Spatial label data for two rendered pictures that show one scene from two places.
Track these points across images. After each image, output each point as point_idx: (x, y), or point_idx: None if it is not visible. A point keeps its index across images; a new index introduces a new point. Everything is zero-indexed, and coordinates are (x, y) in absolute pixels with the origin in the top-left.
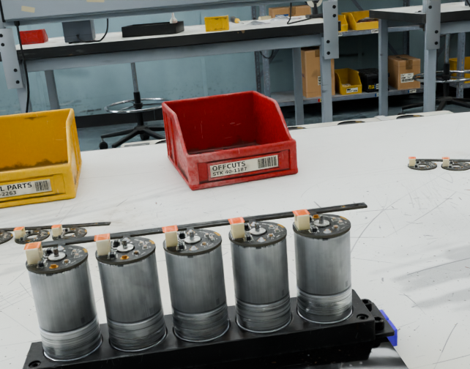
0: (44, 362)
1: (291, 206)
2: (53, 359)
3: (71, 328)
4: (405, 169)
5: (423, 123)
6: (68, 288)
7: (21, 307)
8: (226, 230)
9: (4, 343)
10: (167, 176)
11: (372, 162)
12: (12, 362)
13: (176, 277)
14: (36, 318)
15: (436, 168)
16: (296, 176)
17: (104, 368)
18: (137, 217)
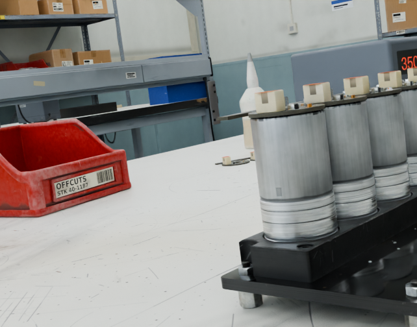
0: (310, 242)
1: (182, 196)
2: (315, 239)
3: (330, 188)
4: (226, 167)
5: (169, 155)
6: (326, 132)
7: (61, 303)
8: (158, 216)
9: (123, 318)
10: None
11: (187, 171)
12: (180, 318)
13: (381, 124)
14: (108, 298)
15: (250, 161)
16: (134, 189)
17: (362, 237)
18: (20, 239)
